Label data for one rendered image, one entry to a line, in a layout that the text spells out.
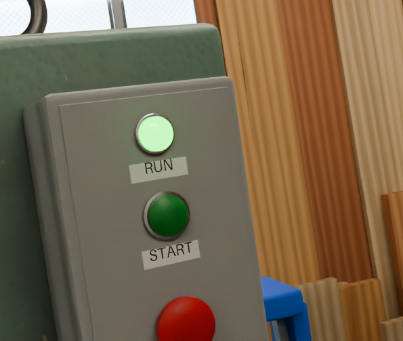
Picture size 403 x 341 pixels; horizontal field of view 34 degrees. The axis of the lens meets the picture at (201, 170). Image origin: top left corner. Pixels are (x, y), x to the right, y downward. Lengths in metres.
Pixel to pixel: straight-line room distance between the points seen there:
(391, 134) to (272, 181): 0.42
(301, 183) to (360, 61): 0.40
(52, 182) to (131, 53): 0.11
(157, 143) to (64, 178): 0.05
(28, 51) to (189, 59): 0.10
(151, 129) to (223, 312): 0.10
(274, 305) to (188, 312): 0.86
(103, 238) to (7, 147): 0.08
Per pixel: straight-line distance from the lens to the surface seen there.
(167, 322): 0.32
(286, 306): 1.19
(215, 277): 0.34
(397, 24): 2.11
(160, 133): 0.32
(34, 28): 0.49
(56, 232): 0.33
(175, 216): 0.32
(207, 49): 0.41
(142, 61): 0.39
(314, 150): 1.90
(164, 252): 0.33
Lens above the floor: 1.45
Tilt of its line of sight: 3 degrees down
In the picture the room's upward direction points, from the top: 8 degrees counter-clockwise
